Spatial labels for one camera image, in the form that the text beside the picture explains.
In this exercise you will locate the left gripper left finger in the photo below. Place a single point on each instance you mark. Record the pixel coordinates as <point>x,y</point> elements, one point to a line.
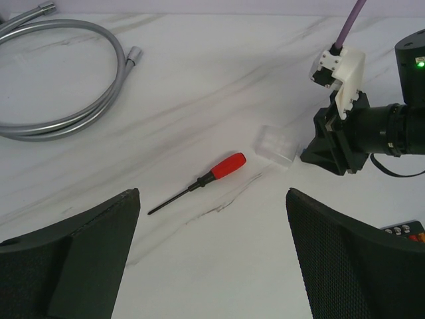
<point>73,268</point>

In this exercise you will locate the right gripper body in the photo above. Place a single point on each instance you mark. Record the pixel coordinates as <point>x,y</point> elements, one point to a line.
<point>328,119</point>

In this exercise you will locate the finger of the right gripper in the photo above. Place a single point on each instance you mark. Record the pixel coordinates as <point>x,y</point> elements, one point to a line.
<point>323,151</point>

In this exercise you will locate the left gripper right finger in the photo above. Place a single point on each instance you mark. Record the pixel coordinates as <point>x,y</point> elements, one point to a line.
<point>351,269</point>

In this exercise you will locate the black fuse box base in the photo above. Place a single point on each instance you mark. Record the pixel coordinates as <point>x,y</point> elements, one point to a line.
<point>412,230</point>

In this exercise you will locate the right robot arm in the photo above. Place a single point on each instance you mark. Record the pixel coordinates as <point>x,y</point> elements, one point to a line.
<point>350,131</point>

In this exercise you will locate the clear plastic fuse box cover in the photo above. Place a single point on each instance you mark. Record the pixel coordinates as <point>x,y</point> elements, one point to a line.
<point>276,144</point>

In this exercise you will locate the red handled screwdriver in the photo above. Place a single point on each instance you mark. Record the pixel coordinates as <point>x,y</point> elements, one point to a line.
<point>224,168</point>

